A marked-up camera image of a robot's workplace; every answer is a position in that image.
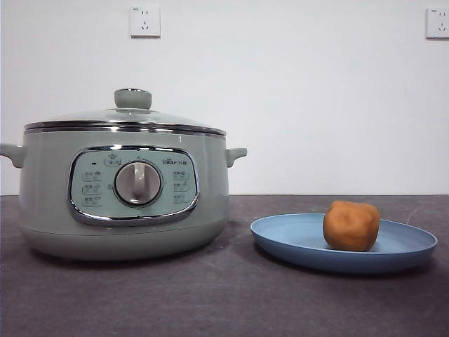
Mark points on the light blue round plate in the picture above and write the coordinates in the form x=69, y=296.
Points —
x=291, y=238

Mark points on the white wall socket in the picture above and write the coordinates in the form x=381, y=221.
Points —
x=437, y=22
x=145, y=21

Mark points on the pale green electric steamer pot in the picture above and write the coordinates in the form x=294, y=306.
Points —
x=45, y=182

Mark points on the glass lid with green knob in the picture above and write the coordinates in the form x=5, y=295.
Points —
x=133, y=98

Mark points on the brown potato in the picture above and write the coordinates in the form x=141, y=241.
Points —
x=350, y=224

